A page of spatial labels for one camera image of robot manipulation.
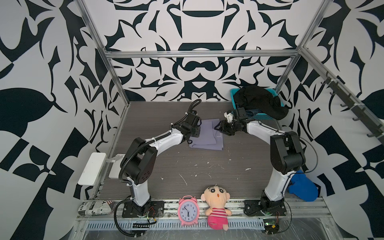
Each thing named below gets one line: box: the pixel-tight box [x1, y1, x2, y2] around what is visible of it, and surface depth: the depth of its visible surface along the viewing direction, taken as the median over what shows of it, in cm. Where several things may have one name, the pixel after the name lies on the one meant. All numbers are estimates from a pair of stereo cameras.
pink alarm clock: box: [177, 195, 200, 226], surface depth 73 cm
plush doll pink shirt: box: [200, 185, 232, 231], surface depth 71 cm
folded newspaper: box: [78, 200, 115, 216], surface depth 73 cm
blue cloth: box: [288, 170, 319, 202], surface depth 81 cm
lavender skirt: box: [189, 118, 224, 151], surface depth 96 cm
